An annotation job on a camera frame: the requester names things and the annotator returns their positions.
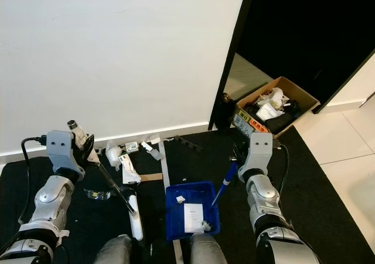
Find black ribbed strip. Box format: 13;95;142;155
173;136;203;152

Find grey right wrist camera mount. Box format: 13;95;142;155
246;132;277;177

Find cardboard trash box with labels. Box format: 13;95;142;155
231;76;322;141

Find white crumpled trash paper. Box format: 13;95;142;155
255;88;294;123

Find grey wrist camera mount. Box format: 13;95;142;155
46;130;82;180
246;132;277;177

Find white paper slip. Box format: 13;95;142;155
183;204;205;233

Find white brush with black handle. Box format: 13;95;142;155
94;161;145;242

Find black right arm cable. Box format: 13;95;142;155
272;143;291;189

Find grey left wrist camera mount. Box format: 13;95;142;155
46;130;82;180

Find black door frame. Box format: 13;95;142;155
208;0;375;130

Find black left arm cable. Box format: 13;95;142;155
19;136;50;224

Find black floor mat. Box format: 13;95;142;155
0;126;359;264

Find brown cardboard strip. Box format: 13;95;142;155
139;172;164;182

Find grey robot leg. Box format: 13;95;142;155
190;232;230;264
94;235;142;264

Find blue plastic dustpan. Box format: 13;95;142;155
165;161;238;242

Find grey robot right leg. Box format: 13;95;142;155
190;232;230;264

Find white wrapper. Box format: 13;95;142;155
120;153;143;186

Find clear safety glasses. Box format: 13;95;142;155
84;188;115;202

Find small white tube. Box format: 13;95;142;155
141;141;162;161

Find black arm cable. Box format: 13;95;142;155
272;143;291;189
19;136;50;224

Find grey robot left leg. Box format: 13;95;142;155
94;235;142;264

